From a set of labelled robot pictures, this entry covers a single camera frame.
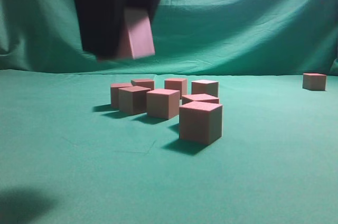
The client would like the pink cube column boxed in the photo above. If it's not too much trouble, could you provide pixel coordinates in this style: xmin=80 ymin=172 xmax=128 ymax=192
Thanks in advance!
xmin=302 ymin=73 xmax=327 ymax=91
xmin=182 ymin=94 xmax=220 ymax=105
xmin=179 ymin=101 xmax=223 ymax=145
xmin=146 ymin=89 xmax=180 ymax=119
xmin=114 ymin=8 xmax=155 ymax=59

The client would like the pink cube placed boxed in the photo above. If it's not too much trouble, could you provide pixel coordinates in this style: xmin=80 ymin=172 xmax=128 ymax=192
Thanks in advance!
xmin=118 ymin=86 xmax=151 ymax=115
xmin=110 ymin=83 xmax=133 ymax=109
xmin=191 ymin=80 xmax=219 ymax=97
xmin=164 ymin=78 xmax=187 ymax=98
xmin=131 ymin=79 xmax=155 ymax=90

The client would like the green cloth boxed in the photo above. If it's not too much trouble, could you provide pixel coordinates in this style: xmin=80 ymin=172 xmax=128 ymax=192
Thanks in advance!
xmin=1 ymin=0 xmax=337 ymax=223

